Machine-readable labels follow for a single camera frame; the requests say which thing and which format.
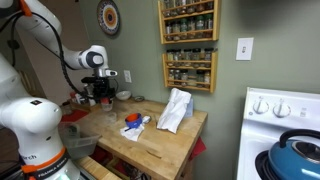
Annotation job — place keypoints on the white ceramic bowl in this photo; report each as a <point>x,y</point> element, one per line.
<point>123,95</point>

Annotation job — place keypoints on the white stove knob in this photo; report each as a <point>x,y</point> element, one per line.
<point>281,109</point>
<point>260,106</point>

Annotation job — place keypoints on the black stove burner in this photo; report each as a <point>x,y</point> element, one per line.
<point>261,165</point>

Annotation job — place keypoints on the red silicone mat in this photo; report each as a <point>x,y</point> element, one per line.
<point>75,116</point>

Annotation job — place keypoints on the white crumpled towel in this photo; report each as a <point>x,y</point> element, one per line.
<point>173,113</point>

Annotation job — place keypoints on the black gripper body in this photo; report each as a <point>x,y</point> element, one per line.
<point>103,86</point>

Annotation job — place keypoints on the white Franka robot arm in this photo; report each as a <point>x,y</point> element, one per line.
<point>30,116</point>

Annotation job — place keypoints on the red plastic lid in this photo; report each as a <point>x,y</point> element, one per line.
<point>105,100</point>

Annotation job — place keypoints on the clear plastic bin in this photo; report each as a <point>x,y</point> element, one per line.
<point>80,143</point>

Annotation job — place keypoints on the small white cup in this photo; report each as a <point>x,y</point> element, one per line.
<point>146,119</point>

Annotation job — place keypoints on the patterned decorative wall plate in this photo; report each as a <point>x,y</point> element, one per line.
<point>108,16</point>

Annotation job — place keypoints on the white light switch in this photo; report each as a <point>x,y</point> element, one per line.
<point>244,49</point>

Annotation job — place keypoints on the wooden spice rack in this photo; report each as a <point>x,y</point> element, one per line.
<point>216,20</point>
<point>213,71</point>

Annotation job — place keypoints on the small dark dish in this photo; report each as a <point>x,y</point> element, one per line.
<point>139,98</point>

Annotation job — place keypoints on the small clear plastic lunchbox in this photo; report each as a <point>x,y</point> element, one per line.
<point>111,117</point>

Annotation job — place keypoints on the white wall outlet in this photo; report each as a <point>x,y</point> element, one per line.
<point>127,76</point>

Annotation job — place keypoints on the red hanging towel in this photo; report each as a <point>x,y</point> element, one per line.
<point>198,148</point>

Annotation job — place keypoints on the pale blue box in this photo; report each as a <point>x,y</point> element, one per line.
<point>189,108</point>

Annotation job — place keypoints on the white electric stove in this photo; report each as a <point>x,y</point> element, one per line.
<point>266,140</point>

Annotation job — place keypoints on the wooden spice tray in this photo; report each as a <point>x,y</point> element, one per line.
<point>83,107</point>

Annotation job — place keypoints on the glass spice jar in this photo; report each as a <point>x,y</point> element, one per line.
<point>184,25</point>
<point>192,24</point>
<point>179,55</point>
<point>169,26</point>
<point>209,21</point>
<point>187,55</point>
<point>200,22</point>
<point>170,56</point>
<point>208,54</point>
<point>176,26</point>
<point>196,55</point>

